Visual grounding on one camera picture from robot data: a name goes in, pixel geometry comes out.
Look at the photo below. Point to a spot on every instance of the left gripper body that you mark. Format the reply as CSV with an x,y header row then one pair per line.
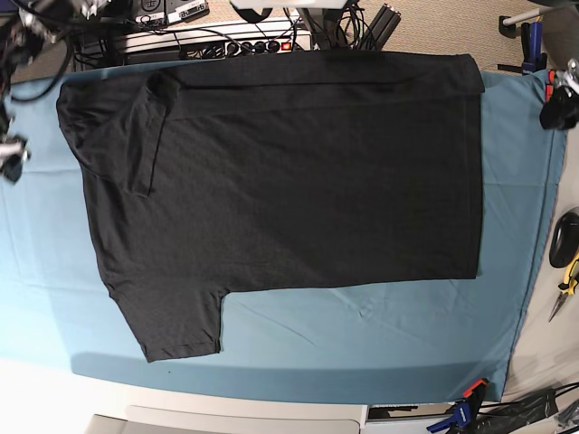
x,y
568,78

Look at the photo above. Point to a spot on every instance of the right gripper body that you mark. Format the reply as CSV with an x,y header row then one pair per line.
x,y
14,146

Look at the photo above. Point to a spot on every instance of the black T-shirt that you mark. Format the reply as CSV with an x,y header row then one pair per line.
x,y
324,169

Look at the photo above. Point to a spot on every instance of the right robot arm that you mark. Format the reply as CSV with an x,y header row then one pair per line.
x,y
23,38

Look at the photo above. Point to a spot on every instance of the orange black clamp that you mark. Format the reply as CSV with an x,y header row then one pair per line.
x,y
550,85

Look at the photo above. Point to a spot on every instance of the blue black bar clamp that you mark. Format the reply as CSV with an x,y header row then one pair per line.
x,y
530,35

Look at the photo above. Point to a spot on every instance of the black computer mouse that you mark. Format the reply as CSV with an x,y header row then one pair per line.
x,y
564,243

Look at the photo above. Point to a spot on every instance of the grey foot pedal box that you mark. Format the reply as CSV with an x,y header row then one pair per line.
x,y
149,12

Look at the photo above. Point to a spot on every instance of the teal table cloth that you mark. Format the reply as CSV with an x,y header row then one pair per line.
x,y
423,341

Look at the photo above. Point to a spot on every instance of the white power strip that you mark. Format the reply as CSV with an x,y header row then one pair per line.
x,y
211,44

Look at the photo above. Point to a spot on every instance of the black plastic bag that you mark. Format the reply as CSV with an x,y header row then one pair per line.
x,y
511,417

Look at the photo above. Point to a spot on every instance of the orange blue spring clamp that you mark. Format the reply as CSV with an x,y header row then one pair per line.
x,y
463,412

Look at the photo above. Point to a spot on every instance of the yellow handled pliers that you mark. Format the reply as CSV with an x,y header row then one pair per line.
x,y
566,287

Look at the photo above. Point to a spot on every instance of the black aluminium extrusion frame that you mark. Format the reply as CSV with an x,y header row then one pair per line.
x,y
378,32

